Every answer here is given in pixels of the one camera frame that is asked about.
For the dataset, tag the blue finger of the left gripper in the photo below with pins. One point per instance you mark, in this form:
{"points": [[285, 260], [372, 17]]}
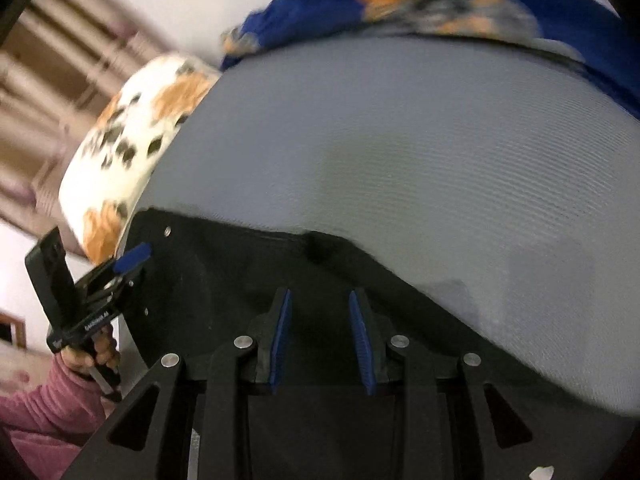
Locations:
{"points": [[132, 259]]}

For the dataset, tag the white floral pillow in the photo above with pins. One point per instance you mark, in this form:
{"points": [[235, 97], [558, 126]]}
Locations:
{"points": [[113, 164]]}

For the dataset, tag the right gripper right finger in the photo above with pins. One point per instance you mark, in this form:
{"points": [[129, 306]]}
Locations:
{"points": [[467, 412]]}

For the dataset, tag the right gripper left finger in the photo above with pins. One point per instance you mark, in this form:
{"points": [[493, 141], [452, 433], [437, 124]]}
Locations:
{"points": [[149, 435]]}

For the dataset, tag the black pants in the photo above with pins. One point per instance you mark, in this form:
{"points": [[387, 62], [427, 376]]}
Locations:
{"points": [[206, 282]]}

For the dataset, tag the grey mesh mattress cover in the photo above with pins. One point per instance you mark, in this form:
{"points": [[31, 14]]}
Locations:
{"points": [[497, 181]]}

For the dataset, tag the left forearm pink sleeve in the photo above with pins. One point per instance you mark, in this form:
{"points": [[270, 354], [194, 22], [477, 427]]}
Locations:
{"points": [[44, 429]]}

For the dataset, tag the person left hand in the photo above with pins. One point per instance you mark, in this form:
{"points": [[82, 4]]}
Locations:
{"points": [[104, 352]]}

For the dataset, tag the beige patterned curtain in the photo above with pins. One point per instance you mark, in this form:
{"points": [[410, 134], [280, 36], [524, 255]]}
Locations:
{"points": [[61, 62]]}

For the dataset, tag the blue floral blanket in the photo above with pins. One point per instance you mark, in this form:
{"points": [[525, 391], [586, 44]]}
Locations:
{"points": [[584, 32]]}

